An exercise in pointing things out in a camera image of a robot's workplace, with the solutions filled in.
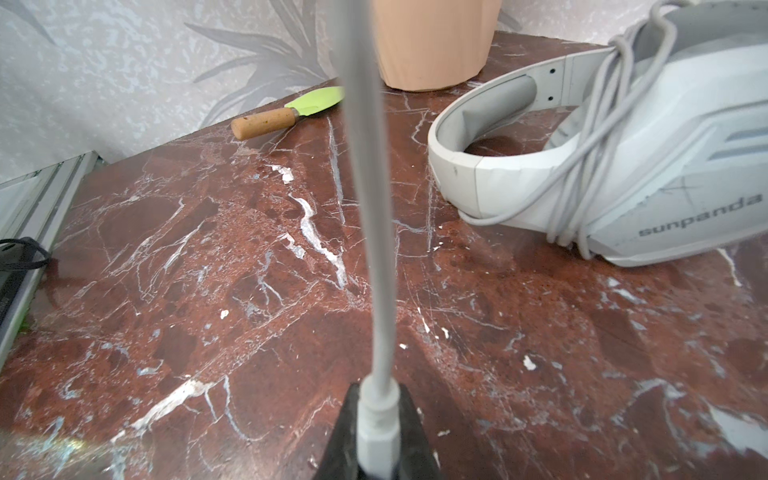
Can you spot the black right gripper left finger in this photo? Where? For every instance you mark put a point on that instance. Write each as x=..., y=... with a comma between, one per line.
x=339, y=460

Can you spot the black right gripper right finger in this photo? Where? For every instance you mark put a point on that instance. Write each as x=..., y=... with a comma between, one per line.
x=416, y=458

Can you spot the white headphones pair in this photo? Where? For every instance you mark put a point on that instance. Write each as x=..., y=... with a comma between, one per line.
x=649, y=150

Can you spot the peach flower pot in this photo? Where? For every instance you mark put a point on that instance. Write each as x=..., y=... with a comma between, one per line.
x=427, y=45

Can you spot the green trowel wooden handle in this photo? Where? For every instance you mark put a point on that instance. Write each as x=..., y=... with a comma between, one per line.
x=313, y=102

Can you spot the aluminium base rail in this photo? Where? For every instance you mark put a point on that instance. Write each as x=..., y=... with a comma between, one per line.
x=33, y=208

